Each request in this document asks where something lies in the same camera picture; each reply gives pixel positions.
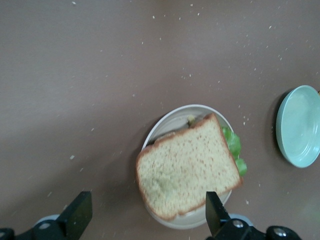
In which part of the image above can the beige plate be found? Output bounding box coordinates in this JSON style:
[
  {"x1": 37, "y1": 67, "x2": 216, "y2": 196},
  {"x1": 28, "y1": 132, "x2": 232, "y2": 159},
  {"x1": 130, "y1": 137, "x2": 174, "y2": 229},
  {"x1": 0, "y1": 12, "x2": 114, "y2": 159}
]
[{"x1": 140, "y1": 104, "x2": 236, "y2": 230}]

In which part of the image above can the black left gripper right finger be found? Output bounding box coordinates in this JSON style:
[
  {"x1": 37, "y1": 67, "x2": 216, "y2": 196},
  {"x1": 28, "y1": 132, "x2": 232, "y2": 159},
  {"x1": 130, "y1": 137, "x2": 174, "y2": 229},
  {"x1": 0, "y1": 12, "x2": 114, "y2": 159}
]
[{"x1": 204, "y1": 191, "x2": 304, "y2": 240}]

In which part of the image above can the green lettuce leaf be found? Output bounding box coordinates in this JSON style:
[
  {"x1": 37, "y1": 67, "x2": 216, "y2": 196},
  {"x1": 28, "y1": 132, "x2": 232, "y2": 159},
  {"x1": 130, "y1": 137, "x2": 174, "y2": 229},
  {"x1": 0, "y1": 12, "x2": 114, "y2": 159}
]
[{"x1": 221, "y1": 126, "x2": 248, "y2": 177}]

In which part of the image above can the mint green plate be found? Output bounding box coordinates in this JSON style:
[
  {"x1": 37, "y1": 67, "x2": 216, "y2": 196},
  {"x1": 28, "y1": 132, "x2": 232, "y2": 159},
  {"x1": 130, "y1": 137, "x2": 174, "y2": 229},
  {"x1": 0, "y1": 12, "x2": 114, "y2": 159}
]
[{"x1": 275, "y1": 84, "x2": 320, "y2": 169}]

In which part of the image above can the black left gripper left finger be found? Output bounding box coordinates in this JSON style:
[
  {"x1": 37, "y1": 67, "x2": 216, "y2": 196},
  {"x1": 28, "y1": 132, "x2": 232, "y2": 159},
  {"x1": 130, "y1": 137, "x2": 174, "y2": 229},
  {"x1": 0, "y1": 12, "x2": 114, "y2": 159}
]
[{"x1": 0, "y1": 191, "x2": 93, "y2": 240}]

